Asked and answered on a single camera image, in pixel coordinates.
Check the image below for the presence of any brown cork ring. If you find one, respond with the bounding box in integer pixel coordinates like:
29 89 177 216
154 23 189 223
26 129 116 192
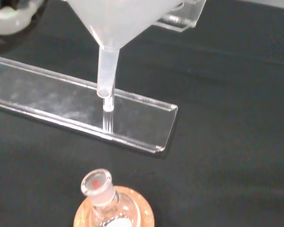
73 185 156 227

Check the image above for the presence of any clear glass round-bottom flask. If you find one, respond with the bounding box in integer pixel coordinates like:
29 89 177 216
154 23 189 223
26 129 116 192
80 168 142 227

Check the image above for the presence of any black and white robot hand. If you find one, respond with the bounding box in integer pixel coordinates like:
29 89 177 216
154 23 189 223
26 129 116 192
0 0 44 36

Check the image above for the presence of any clear acrylic funnel stand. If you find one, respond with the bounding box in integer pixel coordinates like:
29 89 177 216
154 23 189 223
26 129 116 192
0 0 207 157

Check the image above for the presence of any black bench cloth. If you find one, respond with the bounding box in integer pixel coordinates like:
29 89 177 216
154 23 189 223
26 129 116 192
0 0 284 227

